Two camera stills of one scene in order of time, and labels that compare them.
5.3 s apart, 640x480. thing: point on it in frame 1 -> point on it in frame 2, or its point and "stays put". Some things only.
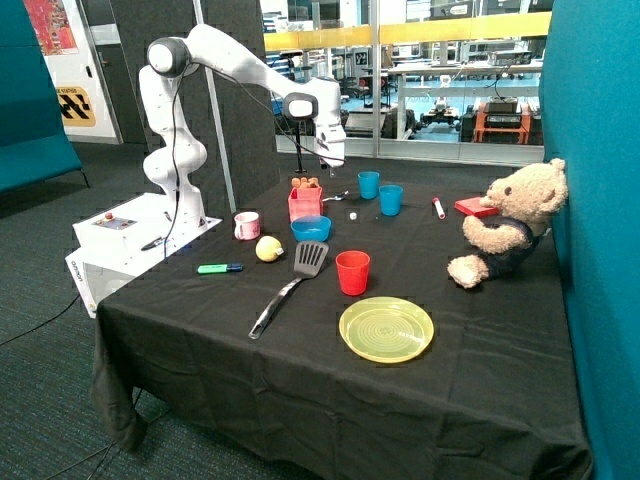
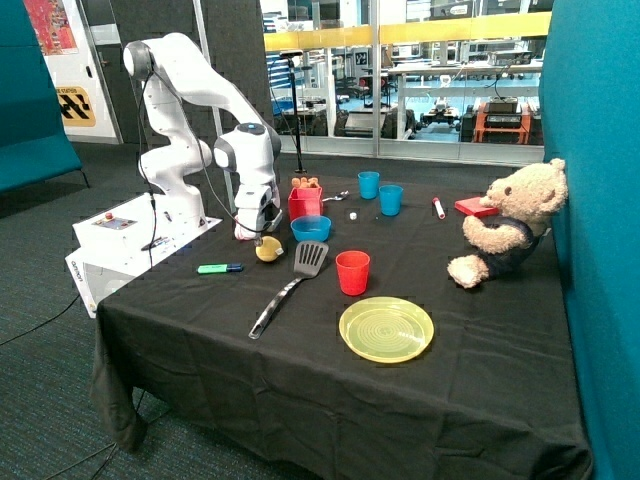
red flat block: x=474 y=207 stays put
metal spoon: x=338 y=197 stays put
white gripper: x=330 y=135 -> x=258 y=203
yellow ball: x=267 y=247 stays put
